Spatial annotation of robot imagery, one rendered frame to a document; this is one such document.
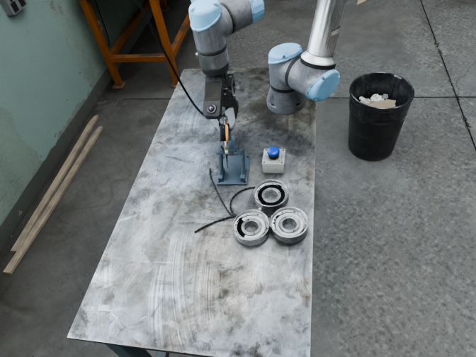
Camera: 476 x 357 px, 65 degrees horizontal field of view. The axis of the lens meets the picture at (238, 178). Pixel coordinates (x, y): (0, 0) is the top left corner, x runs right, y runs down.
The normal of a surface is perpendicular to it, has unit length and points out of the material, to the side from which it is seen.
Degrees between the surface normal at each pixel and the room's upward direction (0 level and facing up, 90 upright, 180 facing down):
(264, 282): 0
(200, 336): 0
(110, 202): 0
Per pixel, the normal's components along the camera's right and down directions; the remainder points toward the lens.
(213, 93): -0.17, -0.18
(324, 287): -0.12, -0.66
